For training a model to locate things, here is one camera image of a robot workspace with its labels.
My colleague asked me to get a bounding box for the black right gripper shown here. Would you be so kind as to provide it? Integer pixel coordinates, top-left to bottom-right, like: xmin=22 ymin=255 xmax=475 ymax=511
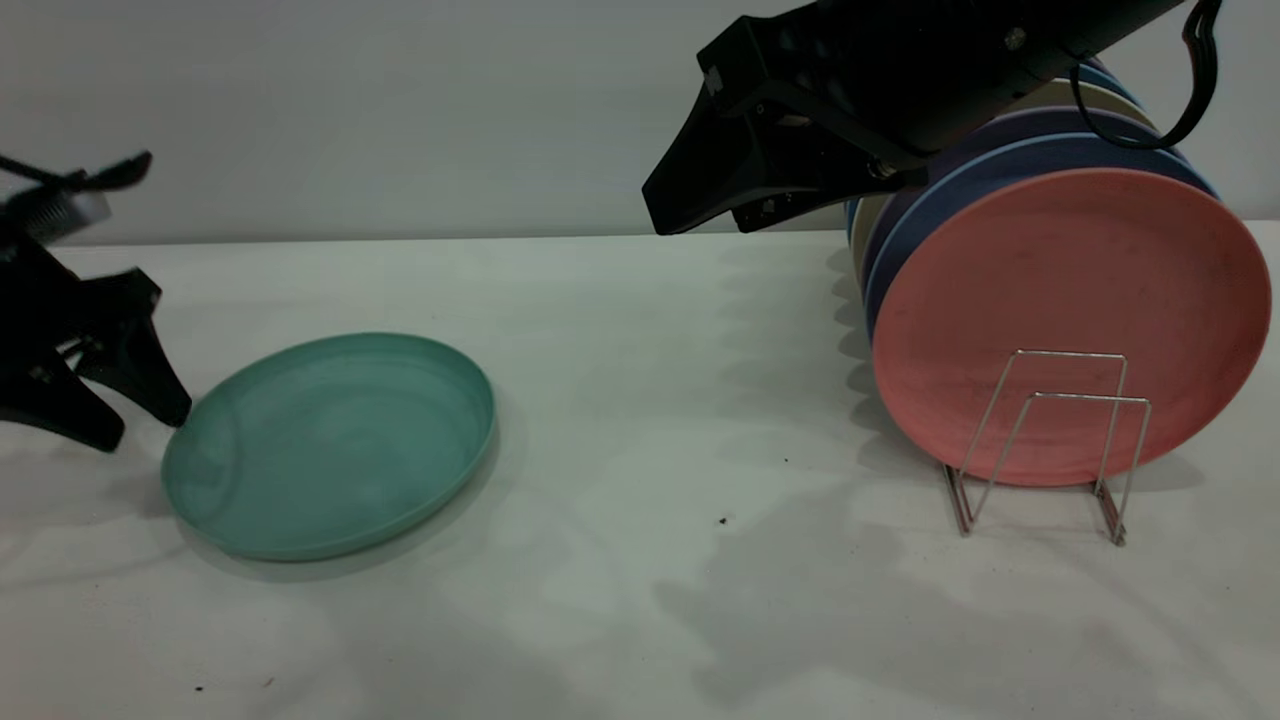
xmin=642 ymin=0 xmax=1021 ymax=237

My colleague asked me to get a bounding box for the green round plate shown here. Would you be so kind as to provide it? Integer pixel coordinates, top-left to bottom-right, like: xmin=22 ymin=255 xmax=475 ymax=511
xmin=160 ymin=333 xmax=497 ymax=561

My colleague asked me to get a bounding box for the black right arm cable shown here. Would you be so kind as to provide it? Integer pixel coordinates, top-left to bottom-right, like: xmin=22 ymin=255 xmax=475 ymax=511
xmin=1070 ymin=0 xmax=1223 ymax=151

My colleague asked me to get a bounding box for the beige round plate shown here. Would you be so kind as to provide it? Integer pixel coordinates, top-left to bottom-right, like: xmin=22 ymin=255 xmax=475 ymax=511
xmin=850 ymin=80 xmax=1157 ymax=276

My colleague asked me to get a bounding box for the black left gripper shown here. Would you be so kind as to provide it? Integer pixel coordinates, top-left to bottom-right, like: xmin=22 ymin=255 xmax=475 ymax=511
xmin=0 ymin=232 xmax=193 ymax=453

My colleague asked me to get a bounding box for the pink round plate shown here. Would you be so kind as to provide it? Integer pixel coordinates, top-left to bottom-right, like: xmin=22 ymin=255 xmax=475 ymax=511
xmin=870 ymin=168 xmax=1271 ymax=489

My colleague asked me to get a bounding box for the dark purple round plate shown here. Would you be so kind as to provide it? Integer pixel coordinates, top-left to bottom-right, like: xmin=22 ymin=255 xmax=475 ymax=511
xmin=860 ymin=107 xmax=1187 ymax=291

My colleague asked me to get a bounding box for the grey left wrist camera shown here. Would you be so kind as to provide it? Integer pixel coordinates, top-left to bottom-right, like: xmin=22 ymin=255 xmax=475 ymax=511
xmin=0 ymin=150 xmax=153 ymax=243

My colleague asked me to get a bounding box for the metal wire plate rack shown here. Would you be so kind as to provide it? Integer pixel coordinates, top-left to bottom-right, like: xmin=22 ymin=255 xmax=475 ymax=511
xmin=940 ymin=350 xmax=1151 ymax=548

